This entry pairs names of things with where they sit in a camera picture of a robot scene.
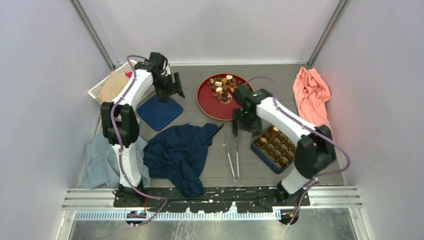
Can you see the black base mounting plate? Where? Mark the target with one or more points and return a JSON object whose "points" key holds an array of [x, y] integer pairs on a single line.
{"points": [[247, 199]]}

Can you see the salmon pink cloth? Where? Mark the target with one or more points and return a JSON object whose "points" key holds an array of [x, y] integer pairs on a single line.
{"points": [[311, 94]]}

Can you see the blue tin lid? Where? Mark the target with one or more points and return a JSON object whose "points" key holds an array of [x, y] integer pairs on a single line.
{"points": [[158, 114]]}

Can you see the beige cloth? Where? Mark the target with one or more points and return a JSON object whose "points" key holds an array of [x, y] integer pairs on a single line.
{"points": [[113, 87]]}

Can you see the blue chocolate tin box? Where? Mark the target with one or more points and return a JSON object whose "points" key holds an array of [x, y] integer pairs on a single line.
{"points": [[274, 148]]}

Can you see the dark blue cloth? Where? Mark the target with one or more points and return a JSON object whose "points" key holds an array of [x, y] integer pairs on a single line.
{"points": [[179, 154]]}

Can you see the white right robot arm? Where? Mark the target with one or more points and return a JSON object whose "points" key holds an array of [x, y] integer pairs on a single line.
{"points": [[314, 148]]}

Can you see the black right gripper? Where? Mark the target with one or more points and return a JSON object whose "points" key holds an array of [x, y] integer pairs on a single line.
{"points": [[256, 127]]}

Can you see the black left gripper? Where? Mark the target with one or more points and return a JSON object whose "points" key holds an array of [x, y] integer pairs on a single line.
{"points": [[163, 95]]}

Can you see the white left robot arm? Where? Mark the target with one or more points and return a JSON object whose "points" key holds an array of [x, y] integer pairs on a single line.
{"points": [[118, 118]]}

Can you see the light blue cloth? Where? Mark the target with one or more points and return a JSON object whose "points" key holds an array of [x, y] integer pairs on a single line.
{"points": [[101, 165]]}

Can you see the red round tray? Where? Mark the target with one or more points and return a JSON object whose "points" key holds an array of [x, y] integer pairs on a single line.
{"points": [[211, 91]]}

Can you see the clear plastic metal tongs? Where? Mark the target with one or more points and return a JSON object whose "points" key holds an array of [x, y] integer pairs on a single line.
{"points": [[232, 153]]}

